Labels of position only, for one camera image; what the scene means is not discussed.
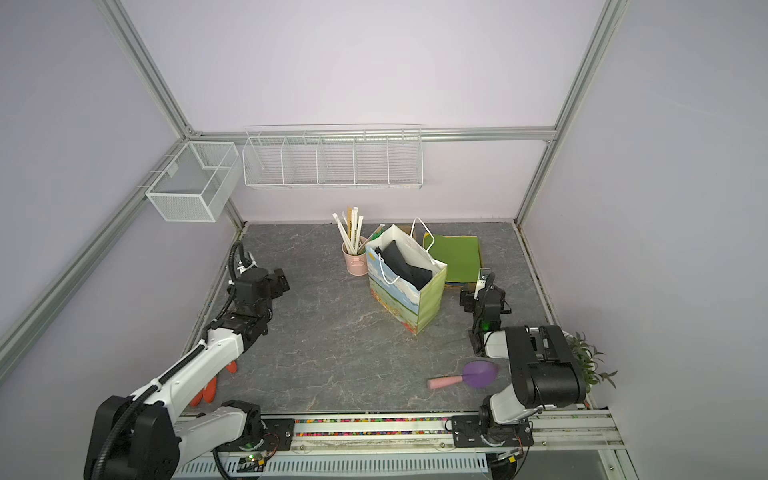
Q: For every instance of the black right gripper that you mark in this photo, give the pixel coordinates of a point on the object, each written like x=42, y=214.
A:
x=468, y=299

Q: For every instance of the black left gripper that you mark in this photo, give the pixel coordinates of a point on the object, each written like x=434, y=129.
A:
x=278, y=283

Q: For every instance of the landscape printed paper bag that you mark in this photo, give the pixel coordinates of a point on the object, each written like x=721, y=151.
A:
x=413, y=308

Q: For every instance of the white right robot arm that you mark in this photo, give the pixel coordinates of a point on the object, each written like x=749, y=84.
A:
x=543, y=372

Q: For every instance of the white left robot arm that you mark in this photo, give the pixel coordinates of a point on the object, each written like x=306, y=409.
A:
x=138, y=437

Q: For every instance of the green paper sheet in box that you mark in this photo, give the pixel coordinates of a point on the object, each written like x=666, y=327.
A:
x=457, y=258

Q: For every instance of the pink straw holder cup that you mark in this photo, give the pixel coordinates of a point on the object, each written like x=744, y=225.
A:
x=356, y=265

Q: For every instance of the orange red scissors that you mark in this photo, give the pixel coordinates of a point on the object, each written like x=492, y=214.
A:
x=208, y=393

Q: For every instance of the potted green plant white pot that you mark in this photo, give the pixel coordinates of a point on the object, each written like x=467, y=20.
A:
x=589, y=360

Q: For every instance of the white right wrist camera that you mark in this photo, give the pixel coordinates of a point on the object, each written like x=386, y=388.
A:
x=483, y=275

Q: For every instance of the purple scoop with pink handle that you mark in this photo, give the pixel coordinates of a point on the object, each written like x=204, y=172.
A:
x=477, y=374

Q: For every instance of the white mesh wall basket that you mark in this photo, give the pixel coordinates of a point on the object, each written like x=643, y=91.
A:
x=197, y=182

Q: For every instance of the white wire wall shelf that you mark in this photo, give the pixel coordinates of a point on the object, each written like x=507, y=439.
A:
x=333, y=156

